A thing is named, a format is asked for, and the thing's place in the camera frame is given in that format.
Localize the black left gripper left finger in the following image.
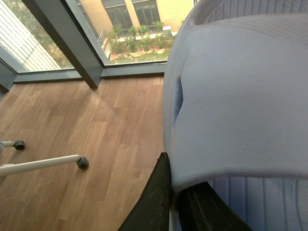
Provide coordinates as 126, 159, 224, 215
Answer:
119, 152, 171, 231

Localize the white leg with caster wheel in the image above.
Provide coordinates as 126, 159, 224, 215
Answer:
0, 155, 89, 177

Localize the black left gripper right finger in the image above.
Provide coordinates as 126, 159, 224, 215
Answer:
178, 182, 251, 231

